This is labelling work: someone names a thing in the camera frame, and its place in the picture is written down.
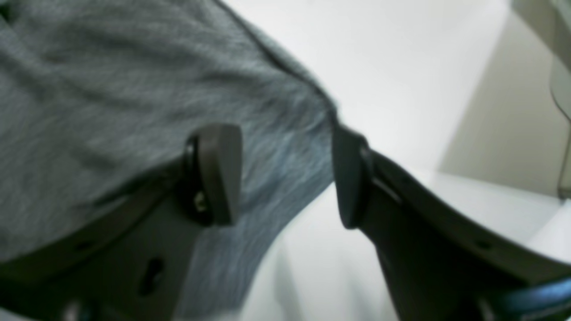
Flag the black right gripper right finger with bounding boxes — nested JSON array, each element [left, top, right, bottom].
[[332, 125, 571, 321]]

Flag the grey t-shirt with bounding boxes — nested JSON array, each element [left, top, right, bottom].
[[0, 0, 337, 321]]

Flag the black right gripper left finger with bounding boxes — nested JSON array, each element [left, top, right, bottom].
[[1, 123, 242, 321]]

